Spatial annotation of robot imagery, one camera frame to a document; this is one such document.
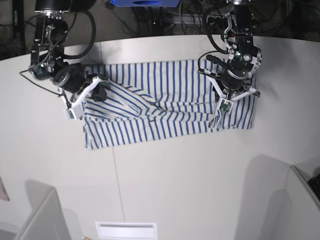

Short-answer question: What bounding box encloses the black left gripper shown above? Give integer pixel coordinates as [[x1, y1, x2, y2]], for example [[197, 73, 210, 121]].
[[206, 54, 254, 92]]

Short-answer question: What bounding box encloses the blue white striped T-shirt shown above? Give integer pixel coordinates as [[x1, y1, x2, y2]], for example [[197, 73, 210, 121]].
[[82, 60, 256, 150]]

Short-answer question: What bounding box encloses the grey partition panel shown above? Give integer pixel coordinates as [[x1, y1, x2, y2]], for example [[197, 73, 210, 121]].
[[0, 186, 72, 240], [283, 166, 320, 240]]

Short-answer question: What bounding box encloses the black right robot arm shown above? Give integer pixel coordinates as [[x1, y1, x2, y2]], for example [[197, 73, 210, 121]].
[[28, 0, 97, 103]]

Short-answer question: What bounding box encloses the grey left partition panel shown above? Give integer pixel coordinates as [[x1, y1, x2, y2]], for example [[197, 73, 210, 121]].
[[0, 186, 72, 240]]

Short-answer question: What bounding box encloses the white power strip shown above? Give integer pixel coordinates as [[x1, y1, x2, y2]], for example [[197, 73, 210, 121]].
[[172, 13, 226, 27]]

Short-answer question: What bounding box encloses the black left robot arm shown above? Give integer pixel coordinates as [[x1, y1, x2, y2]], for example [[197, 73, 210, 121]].
[[198, 0, 263, 94]]

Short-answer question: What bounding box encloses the pink cloth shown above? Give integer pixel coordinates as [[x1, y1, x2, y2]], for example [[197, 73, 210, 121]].
[[0, 178, 10, 202]]

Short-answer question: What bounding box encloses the black left floor post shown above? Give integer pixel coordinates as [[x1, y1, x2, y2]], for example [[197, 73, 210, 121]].
[[12, 0, 26, 55]]

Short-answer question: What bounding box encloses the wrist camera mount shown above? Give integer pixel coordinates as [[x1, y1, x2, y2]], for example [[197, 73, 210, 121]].
[[58, 76, 102, 120], [198, 68, 261, 114]]

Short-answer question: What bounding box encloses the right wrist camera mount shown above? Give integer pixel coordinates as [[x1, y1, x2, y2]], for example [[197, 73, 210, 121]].
[[58, 76, 102, 120]]

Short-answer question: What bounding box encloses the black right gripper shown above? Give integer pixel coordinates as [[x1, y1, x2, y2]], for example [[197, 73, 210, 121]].
[[51, 63, 108, 102]]

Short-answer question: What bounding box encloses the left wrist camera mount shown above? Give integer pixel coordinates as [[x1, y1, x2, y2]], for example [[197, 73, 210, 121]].
[[198, 68, 261, 114]]

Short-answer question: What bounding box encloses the grey right partition panel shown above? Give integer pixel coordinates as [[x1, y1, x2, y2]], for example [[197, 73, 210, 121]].
[[283, 166, 320, 240]]

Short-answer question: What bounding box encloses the blue box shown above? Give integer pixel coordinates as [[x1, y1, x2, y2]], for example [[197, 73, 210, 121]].
[[111, 0, 180, 8]]

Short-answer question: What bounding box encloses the white label plate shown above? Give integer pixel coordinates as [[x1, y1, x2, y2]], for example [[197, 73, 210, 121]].
[[95, 222, 158, 240]]

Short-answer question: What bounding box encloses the black keyboard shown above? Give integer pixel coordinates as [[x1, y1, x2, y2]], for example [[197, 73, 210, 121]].
[[307, 175, 320, 199]]

